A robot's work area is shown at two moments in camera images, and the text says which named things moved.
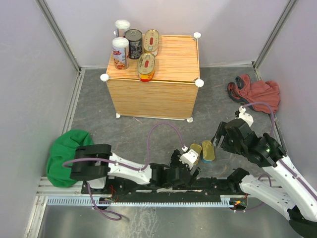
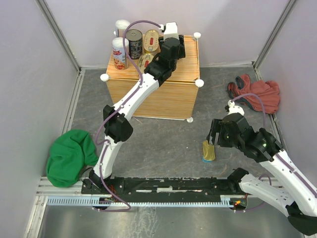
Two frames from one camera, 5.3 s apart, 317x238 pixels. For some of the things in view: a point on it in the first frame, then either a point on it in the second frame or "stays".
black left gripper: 175,159 → 182,51
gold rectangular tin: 208,151 stays
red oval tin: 146,67 stays
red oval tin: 151,41 stays
